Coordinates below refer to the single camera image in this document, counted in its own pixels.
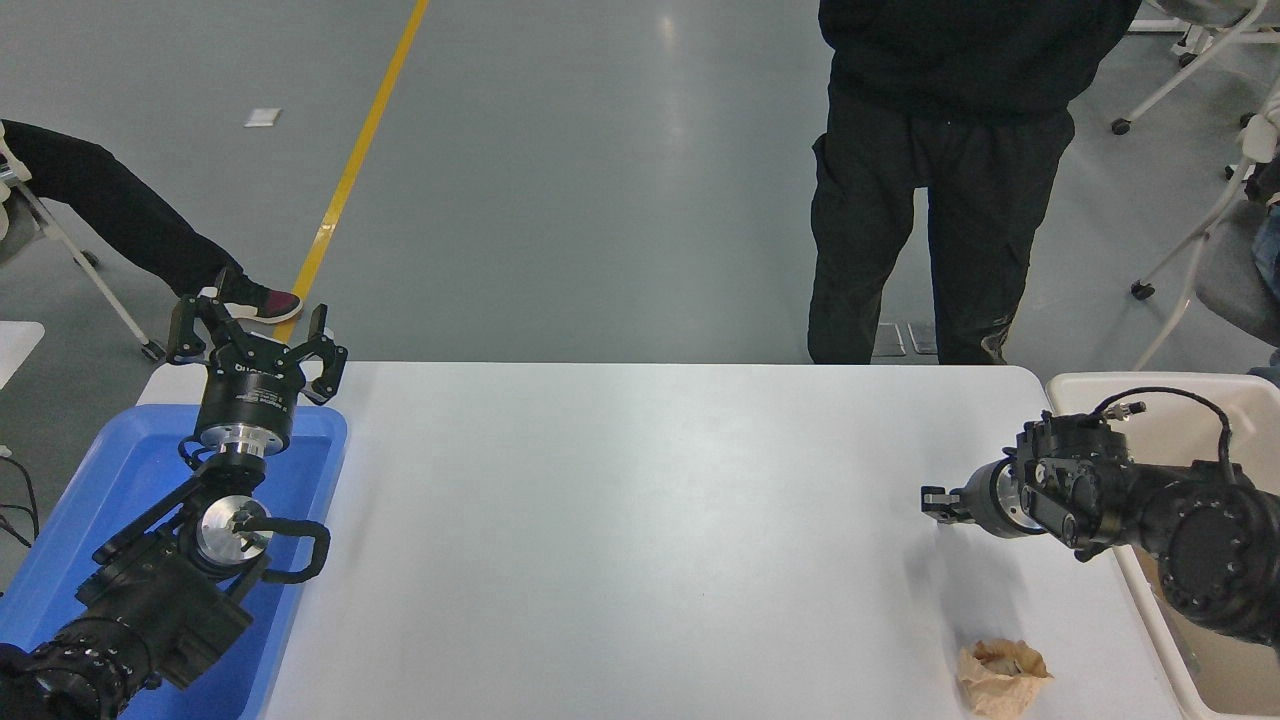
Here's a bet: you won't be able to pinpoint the large pale plastic bin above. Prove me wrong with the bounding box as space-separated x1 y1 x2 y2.
1045 372 1280 719

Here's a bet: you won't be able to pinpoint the white-legged chair with grey seat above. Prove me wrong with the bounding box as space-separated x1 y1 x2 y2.
0 140 167 362

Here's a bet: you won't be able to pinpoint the seated person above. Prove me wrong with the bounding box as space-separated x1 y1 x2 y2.
0 120 304 325

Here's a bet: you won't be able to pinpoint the person in blue trousers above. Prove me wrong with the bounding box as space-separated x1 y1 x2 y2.
1247 157 1280 387

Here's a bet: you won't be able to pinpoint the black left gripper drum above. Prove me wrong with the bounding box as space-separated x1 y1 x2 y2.
195 338 307 435

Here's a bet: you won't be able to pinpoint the white chair with castors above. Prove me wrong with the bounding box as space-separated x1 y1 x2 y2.
1111 0 1280 136

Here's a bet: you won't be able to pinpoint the white chair with grey seat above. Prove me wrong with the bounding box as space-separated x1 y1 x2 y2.
1131 100 1280 372

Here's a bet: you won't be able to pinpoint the black floor cables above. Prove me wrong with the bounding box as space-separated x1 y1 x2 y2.
0 455 41 549

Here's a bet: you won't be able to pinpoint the blue plastic tray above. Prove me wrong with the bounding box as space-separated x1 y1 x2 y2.
0 403 349 720

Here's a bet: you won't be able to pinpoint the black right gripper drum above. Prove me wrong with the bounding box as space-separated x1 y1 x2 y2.
955 463 1005 537

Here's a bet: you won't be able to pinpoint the tan paper ball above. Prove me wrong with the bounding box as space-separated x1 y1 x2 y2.
956 639 1053 717

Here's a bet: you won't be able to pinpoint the small white side table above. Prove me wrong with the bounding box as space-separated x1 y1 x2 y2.
0 321 47 392

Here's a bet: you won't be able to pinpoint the standing person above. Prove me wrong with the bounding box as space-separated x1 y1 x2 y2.
807 0 1142 366

